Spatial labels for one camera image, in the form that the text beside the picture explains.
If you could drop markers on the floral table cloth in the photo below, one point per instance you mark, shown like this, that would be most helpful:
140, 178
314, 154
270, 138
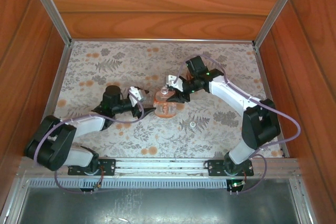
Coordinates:
126, 140

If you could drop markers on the aluminium table edge rail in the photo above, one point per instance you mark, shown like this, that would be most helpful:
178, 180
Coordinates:
157, 40

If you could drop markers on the aluminium table side rail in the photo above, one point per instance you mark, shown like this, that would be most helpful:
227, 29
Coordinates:
263, 77

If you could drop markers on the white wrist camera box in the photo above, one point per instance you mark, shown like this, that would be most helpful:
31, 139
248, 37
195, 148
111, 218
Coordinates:
135, 94
174, 82

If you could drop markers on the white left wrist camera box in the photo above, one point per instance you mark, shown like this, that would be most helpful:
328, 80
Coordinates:
135, 94

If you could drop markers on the small circuit board green light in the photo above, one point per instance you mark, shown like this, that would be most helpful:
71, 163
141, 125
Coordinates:
236, 184

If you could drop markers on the aluminium mounting rail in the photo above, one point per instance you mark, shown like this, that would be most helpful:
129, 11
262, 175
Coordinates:
157, 165

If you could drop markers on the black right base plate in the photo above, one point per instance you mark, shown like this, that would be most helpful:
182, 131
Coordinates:
214, 167

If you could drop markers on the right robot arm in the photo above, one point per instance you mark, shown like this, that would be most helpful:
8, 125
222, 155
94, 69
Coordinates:
231, 95

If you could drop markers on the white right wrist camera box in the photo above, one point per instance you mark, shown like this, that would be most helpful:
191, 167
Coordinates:
174, 82

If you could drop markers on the aluminium lower frame bar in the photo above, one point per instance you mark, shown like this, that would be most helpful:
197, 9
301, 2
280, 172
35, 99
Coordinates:
304, 203
13, 203

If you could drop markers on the white bottle cap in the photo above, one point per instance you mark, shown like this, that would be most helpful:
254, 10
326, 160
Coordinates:
193, 124

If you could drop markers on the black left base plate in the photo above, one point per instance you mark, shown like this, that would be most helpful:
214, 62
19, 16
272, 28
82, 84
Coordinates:
108, 167

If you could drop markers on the grey metal sheet panel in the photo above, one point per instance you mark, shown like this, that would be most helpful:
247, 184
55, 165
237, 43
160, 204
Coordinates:
157, 208

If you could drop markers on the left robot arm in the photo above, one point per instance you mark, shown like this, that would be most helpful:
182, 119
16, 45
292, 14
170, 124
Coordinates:
50, 145

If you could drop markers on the slanted aluminium frame post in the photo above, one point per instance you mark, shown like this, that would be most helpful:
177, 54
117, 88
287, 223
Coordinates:
278, 6
50, 6

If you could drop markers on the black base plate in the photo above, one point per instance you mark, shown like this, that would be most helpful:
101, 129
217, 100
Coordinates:
214, 167
108, 167

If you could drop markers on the wide square orange bottle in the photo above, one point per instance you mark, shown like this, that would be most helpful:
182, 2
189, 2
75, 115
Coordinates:
165, 108

